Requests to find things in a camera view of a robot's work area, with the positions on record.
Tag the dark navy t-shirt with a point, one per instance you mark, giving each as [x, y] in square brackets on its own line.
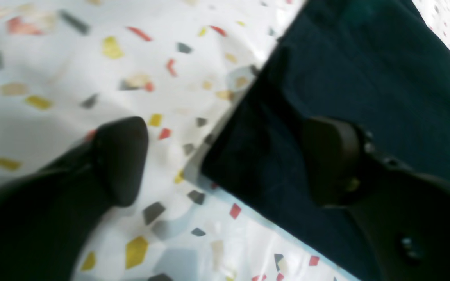
[374, 62]

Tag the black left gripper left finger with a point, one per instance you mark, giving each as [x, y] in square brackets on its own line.
[47, 217]

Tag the speckled white tablecloth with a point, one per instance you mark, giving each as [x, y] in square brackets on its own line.
[68, 67]

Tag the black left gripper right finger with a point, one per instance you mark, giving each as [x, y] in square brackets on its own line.
[404, 214]

